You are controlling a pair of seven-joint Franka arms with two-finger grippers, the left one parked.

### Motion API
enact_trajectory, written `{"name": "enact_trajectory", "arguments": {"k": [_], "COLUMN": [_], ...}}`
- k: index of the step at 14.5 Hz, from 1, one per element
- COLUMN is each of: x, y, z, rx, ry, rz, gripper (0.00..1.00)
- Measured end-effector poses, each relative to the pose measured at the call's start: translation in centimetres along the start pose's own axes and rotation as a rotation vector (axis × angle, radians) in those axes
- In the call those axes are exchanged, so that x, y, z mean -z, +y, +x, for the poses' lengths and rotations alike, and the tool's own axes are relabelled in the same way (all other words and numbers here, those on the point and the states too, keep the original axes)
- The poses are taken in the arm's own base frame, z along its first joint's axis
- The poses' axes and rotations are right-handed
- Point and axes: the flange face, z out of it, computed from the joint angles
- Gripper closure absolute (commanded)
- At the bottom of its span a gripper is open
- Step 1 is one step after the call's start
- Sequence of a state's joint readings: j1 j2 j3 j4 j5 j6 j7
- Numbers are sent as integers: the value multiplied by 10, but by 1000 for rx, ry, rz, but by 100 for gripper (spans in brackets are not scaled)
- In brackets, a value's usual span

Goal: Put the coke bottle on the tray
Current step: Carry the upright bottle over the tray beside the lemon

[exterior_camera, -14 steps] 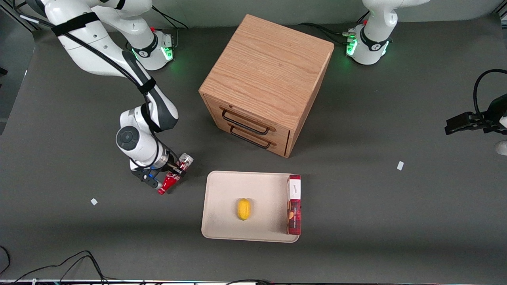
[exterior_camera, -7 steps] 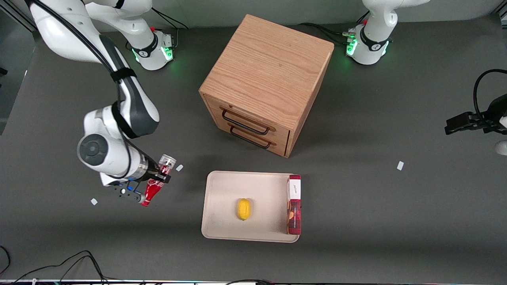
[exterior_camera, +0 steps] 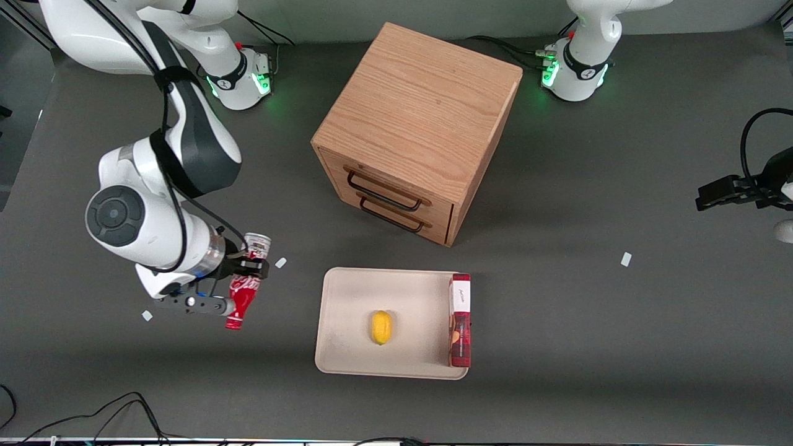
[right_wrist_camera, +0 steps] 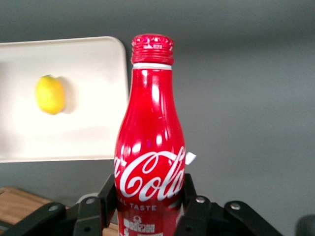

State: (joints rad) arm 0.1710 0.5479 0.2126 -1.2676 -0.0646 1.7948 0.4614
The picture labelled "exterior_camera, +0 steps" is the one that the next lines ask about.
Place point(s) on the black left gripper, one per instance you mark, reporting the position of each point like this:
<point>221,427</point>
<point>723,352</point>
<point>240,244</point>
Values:
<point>774,173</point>

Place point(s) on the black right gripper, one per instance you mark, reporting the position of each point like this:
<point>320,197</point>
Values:
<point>233,264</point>

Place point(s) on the red coke bottle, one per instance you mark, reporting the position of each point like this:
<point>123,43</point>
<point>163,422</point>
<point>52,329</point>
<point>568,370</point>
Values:
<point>243,294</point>

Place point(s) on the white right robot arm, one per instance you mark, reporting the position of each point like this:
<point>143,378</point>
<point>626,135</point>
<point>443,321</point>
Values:
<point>124,217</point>

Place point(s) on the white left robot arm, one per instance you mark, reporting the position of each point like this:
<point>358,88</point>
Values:
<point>585,56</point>

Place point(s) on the beige plastic tray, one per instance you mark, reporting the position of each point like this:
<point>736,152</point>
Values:
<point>353,322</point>

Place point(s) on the yellow lemon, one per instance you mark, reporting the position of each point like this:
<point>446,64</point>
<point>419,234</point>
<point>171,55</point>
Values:
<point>381,327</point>

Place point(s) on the red snack box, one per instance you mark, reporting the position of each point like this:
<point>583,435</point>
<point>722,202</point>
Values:
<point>460,322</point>

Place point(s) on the wooden drawer cabinet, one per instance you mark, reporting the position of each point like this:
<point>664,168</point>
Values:
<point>415,111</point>

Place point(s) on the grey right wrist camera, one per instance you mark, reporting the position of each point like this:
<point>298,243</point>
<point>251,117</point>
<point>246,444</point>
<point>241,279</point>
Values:
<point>198,303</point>

